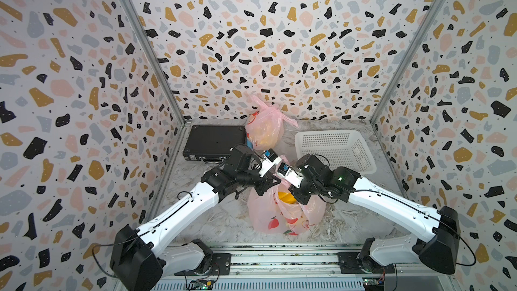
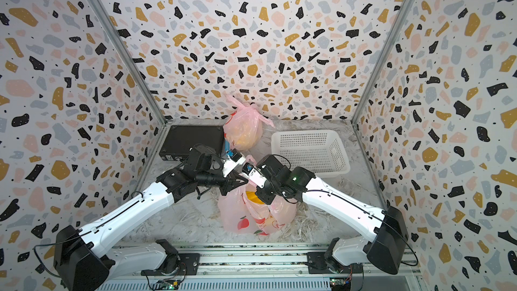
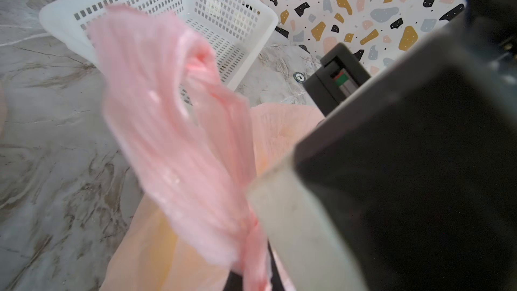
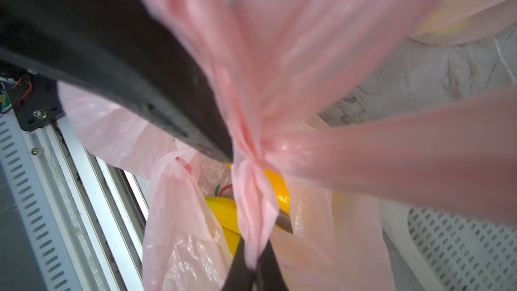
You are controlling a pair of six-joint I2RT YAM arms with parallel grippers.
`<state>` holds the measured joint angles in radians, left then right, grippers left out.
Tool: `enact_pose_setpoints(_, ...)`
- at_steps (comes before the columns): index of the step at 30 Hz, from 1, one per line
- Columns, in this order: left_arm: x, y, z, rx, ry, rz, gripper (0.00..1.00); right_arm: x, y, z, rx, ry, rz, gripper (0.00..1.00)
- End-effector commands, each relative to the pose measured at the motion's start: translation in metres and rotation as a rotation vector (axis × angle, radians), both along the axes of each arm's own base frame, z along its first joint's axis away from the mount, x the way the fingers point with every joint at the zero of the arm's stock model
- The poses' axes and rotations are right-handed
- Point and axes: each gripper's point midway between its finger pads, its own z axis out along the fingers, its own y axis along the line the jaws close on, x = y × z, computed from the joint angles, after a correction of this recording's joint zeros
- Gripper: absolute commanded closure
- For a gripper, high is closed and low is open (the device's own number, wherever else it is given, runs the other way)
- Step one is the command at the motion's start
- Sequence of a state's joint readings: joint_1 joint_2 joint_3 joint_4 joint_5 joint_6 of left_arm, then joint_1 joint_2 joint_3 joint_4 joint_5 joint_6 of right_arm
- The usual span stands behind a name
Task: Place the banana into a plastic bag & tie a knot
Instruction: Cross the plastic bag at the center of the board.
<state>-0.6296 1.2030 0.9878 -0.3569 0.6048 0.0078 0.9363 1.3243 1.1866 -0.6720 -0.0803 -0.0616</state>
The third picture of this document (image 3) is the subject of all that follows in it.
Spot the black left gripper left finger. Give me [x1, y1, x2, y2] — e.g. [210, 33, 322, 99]
[223, 272, 243, 291]

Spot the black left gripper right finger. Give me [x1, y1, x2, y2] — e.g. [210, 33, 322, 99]
[268, 243, 285, 291]

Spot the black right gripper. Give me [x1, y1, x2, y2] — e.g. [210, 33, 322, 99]
[303, 43, 370, 116]

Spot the white perforated plastic basket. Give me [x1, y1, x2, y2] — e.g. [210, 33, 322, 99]
[39, 0, 278, 90]

